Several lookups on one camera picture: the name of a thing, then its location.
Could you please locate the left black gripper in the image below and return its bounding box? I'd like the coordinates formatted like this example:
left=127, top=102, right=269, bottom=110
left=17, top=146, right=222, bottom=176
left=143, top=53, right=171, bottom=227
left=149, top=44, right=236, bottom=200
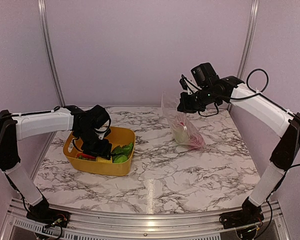
left=76, top=126, right=112, bottom=160

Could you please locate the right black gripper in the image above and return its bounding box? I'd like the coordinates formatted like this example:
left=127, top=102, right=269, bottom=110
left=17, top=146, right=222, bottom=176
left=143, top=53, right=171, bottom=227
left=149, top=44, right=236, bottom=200
left=177, top=85, right=221, bottom=113

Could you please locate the yellow toy lemon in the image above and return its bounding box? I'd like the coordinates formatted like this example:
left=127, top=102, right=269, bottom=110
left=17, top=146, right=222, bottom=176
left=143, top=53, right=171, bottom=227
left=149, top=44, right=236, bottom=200
left=96, top=156, right=113, bottom=164

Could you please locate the yellow plastic basket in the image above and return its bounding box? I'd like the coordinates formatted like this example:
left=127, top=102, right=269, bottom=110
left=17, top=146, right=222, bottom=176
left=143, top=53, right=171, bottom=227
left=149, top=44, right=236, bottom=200
left=63, top=126, right=136, bottom=177

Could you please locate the clear zip top bag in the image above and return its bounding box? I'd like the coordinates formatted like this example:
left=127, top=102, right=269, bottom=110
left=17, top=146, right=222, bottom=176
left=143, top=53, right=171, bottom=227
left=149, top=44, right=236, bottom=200
left=161, top=91, right=206, bottom=150

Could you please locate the green toy pear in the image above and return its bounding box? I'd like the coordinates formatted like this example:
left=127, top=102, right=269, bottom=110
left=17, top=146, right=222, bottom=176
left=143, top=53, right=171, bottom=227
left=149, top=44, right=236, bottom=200
left=173, top=123, right=189, bottom=145

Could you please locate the red toy peach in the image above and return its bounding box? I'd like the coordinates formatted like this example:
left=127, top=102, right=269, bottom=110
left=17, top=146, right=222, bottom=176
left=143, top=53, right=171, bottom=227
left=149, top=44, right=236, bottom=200
left=188, top=133, right=206, bottom=150

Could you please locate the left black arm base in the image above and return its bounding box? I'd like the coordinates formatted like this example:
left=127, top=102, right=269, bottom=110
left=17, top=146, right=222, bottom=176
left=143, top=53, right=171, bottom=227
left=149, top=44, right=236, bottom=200
left=26, top=196, right=70, bottom=228

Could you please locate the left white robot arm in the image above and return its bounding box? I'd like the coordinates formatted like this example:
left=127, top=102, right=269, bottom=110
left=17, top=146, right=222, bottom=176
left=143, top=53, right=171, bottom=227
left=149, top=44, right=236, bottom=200
left=0, top=105, right=112, bottom=223

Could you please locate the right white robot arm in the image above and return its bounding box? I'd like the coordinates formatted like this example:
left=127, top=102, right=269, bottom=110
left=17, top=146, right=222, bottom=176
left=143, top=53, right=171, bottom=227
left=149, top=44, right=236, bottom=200
left=177, top=76, right=300, bottom=224

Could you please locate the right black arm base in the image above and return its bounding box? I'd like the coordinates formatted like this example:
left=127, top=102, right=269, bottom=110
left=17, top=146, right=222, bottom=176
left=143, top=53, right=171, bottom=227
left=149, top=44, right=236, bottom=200
left=219, top=197, right=264, bottom=229

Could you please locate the orange toy carrot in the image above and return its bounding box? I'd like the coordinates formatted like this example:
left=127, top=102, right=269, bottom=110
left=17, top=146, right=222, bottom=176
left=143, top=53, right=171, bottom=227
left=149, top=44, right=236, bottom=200
left=76, top=152, right=96, bottom=161

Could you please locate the green toy leafy vegetable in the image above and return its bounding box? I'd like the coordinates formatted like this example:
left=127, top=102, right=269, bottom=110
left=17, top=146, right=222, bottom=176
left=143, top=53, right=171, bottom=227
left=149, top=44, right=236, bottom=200
left=111, top=142, right=134, bottom=156

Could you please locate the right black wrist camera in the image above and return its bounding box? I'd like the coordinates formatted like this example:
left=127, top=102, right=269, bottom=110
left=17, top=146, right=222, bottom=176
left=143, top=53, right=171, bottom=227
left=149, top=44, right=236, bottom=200
left=191, top=62, right=220, bottom=89

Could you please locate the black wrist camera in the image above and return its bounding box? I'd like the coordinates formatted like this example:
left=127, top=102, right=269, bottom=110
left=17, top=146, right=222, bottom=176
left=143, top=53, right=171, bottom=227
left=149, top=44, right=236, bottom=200
left=191, top=62, right=220, bottom=89
left=87, top=104, right=112, bottom=134

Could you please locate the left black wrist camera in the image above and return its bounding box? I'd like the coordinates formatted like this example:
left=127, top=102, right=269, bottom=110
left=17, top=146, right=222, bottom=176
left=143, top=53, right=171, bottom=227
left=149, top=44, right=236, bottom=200
left=87, top=104, right=112, bottom=134

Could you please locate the right aluminium frame post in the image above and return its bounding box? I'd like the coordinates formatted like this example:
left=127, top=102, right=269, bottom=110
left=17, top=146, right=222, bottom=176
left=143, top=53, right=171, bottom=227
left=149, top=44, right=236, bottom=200
left=237, top=0, right=260, bottom=79

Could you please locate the aluminium frame post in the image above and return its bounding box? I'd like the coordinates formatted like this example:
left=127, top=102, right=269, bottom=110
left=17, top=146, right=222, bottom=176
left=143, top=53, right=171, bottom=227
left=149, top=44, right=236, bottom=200
left=237, top=0, right=260, bottom=79
left=37, top=0, right=66, bottom=106

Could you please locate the front aluminium rail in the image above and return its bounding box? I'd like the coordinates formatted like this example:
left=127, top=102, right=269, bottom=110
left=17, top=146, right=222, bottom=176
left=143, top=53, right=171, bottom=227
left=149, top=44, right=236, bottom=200
left=0, top=197, right=291, bottom=240

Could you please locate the left aluminium frame post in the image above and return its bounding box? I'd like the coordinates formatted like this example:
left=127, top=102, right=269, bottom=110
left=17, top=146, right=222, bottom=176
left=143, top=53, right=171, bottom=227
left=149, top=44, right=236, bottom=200
left=37, top=0, right=66, bottom=106

